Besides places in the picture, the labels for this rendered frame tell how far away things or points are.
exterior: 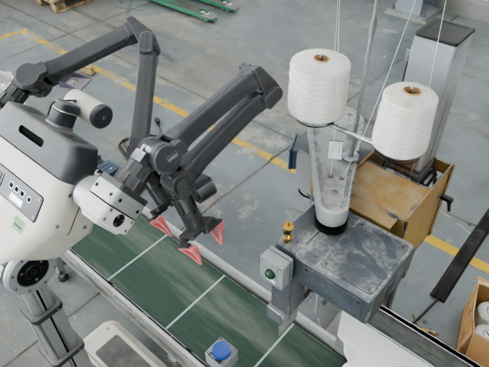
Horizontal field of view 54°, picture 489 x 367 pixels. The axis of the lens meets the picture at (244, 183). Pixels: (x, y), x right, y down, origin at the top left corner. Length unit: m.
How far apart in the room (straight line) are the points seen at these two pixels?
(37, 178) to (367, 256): 0.88
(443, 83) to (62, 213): 1.05
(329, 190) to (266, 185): 2.15
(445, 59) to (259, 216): 2.10
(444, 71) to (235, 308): 1.43
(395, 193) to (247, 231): 1.78
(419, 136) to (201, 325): 1.40
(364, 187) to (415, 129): 0.32
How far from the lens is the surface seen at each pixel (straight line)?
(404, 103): 1.19
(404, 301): 2.91
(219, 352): 1.65
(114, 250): 2.61
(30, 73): 1.66
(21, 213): 1.41
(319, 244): 1.28
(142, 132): 1.51
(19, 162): 1.44
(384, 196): 1.45
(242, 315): 2.28
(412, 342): 1.49
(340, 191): 1.31
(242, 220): 3.19
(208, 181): 1.36
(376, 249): 1.29
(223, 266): 2.43
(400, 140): 1.23
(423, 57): 1.37
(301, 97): 1.31
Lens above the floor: 2.29
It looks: 41 degrees down
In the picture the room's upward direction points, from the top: 1 degrees counter-clockwise
